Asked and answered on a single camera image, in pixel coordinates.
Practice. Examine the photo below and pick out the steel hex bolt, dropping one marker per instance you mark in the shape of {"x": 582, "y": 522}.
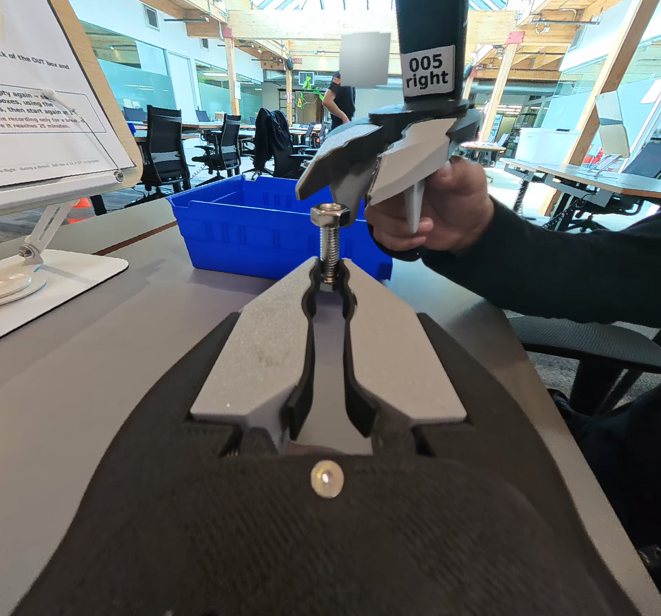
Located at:
{"x": 329, "y": 254}

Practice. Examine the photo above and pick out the green paper decoration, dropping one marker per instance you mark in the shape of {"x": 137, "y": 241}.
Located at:
{"x": 309, "y": 82}

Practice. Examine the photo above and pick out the black mesh office chair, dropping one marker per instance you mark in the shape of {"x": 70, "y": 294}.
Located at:
{"x": 594, "y": 342}

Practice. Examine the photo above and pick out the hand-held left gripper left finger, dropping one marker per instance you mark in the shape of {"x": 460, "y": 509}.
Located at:
{"x": 248, "y": 358}

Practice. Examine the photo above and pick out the printed instruction sheet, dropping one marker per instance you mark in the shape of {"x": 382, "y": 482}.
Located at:
{"x": 51, "y": 151}

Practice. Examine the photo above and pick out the person's right forearm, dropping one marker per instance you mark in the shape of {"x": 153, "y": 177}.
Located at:
{"x": 568, "y": 265}

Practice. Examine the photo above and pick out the person's right hand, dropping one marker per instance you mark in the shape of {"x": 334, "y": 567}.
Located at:
{"x": 459, "y": 203}

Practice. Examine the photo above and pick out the orange traffic cone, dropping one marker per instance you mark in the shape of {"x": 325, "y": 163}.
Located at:
{"x": 81, "y": 208}

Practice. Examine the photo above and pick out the person's dark trousers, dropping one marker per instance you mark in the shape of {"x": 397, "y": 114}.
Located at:
{"x": 619, "y": 471}

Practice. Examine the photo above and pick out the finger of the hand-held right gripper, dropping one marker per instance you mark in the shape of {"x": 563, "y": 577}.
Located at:
{"x": 413, "y": 156}
{"x": 341, "y": 151}

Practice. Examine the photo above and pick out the steel hex nut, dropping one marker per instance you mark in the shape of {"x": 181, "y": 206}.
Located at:
{"x": 320, "y": 219}

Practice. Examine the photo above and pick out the blue plastic bin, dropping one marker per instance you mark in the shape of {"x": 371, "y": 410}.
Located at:
{"x": 232, "y": 234}

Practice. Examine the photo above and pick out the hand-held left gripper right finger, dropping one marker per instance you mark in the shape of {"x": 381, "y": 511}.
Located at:
{"x": 408, "y": 358}

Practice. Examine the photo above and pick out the wooden office desk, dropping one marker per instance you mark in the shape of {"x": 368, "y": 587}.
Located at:
{"x": 594, "y": 174}

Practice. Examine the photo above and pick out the wooden board on stand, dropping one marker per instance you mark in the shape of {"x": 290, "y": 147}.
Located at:
{"x": 612, "y": 125}

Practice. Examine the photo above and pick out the black jacket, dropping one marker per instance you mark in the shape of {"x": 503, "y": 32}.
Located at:
{"x": 271, "y": 136}

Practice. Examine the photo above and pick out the wooden backing board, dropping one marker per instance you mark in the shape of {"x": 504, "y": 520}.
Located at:
{"x": 62, "y": 1}

